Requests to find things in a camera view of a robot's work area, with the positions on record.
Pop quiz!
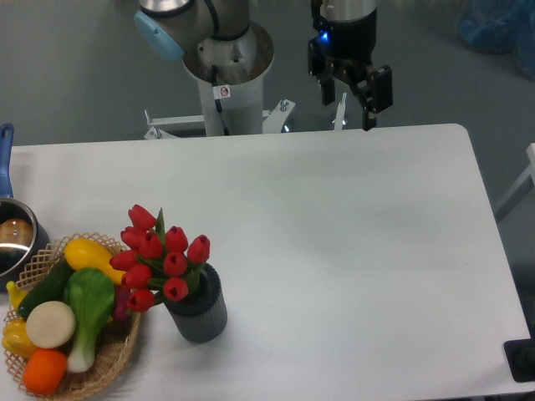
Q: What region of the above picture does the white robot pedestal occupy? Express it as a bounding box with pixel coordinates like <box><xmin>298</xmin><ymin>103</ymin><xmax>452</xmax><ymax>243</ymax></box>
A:
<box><xmin>143</xmin><ymin>20</ymin><xmax>349</xmax><ymax>141</ymax></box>

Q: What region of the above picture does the black device at table edge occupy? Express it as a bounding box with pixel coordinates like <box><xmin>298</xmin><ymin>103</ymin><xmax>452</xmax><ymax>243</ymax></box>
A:
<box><xmin>503</xmin><ymin>338</ymin><xmax>534</xmax><ymax>383</ymax></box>

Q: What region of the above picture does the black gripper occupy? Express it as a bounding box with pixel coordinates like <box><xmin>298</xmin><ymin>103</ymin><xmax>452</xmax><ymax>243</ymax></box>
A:
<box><xmin>308</xmin><ymin>7</ymin><xmax>393</xmax><ymax>130</ymax></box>

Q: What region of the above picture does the orange fruit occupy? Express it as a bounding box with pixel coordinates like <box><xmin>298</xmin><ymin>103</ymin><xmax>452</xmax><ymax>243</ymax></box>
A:
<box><xmin>22</xmin><ymin>348</ymin><xmax>67</xmax><ymax>395</ymax></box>

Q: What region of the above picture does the dark green cucumber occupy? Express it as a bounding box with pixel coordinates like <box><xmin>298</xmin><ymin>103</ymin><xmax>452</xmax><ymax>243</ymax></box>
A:
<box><xmin>18</xmin><ymin>258</ymin><xmax>74</xmax><ymax>319</ymax></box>

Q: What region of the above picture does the green bok choy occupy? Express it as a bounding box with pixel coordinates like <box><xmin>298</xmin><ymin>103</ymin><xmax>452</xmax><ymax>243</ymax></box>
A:
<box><xmin>64</xmin><ymin>267</ymin><xmax>115</xmax><ymax>373</ymax></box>

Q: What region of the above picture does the white furniture frame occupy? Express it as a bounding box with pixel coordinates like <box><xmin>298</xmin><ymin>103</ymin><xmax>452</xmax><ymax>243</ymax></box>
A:
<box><xmin>494</xmin><ymin>143</ymin><xmax>534</xmax><ymax>224</ymax></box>

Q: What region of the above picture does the woven wicker basket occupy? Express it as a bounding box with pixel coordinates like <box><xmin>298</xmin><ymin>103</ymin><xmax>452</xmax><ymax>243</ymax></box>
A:
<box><xmin>1</xmin><ymin>233</ymin><xmax>140</xmax><ymax>400</ymax></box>

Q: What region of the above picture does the blue plastic bag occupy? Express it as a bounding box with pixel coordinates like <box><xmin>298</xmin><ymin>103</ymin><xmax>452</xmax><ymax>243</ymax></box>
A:
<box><xmin>455</xmin><ymin>1</ymin><xmax>534</xmax><ymax>79</ymax></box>

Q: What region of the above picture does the grey ribbed vase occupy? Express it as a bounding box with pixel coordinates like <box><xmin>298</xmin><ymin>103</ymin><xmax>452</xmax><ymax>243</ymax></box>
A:
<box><xmin>164</xmin><ymin>264</ymin><xmax>227</xmax><ymax>343</ymax></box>

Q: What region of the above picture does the yellow banana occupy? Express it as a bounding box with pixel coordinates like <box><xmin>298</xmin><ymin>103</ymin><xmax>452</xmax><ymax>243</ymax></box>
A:
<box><xmin>6</xmin><ymin>281</ymin><xmax>28</xmax><ymax>310</ymax></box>

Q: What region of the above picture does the yellow squash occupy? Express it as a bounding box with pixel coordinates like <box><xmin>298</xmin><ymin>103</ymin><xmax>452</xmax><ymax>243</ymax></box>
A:
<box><xmin>64</xmin><ymin>238</ymin><xmax>124</xmax><ymax>286</ymax></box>

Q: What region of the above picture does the red tulip bouquet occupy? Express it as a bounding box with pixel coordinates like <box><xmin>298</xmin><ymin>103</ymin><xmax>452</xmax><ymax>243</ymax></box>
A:
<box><xmin>110</xmin><ymin>204</ymin><xmax>211</xmax><ymax>312</ymax></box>

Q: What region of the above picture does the yellow bell pepper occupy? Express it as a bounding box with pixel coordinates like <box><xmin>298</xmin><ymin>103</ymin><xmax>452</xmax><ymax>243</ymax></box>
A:
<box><xmin>2</xmin><ymin>317</ymin><xmax>38</xmax><ymax>359</ymax></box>

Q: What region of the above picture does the blue handled saucepan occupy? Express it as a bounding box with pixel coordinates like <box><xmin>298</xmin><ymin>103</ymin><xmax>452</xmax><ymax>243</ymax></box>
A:
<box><xmin>1</xmin><ymin>123</ymin><xmax>49</xmax><ymax>293</ymax></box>

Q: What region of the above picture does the purple radish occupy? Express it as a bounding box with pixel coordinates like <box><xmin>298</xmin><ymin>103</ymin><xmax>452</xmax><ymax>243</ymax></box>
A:
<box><xmin>111</xmin><ymin>286</ymin><xmax>130</xmax><ymax>322</ymax></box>

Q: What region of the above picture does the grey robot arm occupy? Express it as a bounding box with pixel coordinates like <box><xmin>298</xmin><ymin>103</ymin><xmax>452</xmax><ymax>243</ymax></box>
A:
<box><xmin>134</xmin><ymin>1</ymin><xmax>393</xmax><ymax>136</ymax></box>

